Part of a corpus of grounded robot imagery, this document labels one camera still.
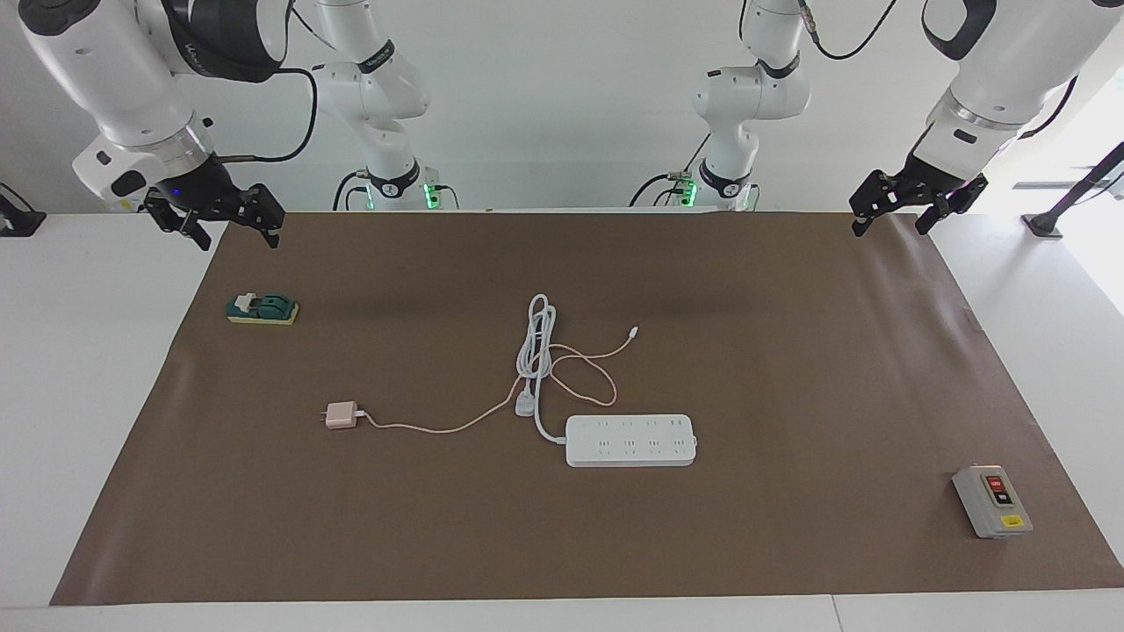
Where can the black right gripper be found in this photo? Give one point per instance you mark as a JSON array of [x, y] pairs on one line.
[[211, 193]]

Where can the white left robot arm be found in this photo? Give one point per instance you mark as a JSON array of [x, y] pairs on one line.
[[1010, 70]]

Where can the pink charger adapter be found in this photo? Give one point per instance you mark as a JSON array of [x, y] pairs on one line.
[[341, 415]]

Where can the brown table mat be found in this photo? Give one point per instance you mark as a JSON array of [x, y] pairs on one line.
[[562, 527]]

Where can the green knife switch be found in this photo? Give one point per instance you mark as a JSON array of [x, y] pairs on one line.
[[263, 309]]

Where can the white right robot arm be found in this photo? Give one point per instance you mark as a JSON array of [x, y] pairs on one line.
[[105, 70]]

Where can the white power strip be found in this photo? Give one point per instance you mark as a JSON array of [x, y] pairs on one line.
[[630, 441]]

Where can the black table clamp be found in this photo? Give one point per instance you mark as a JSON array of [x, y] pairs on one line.
[[18, 219]]

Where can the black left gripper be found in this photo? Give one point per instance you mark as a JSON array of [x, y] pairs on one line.
[[931, 184]]

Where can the black camera stand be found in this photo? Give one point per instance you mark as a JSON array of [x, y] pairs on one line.
[[1076, 193]]

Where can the grey on-off switch box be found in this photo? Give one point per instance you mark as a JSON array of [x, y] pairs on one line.
[[992, 500]]

